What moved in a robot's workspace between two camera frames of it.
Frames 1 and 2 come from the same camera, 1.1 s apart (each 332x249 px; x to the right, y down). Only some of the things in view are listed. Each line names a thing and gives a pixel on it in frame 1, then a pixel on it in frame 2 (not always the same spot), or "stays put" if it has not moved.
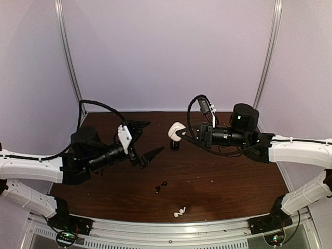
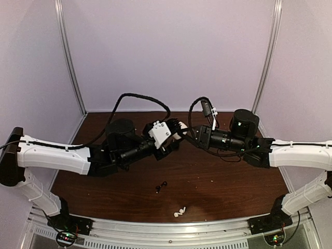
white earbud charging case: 175,127 stays put
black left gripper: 144,158 -> 165,151
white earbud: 182,210 stays put
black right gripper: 201,128 stays put
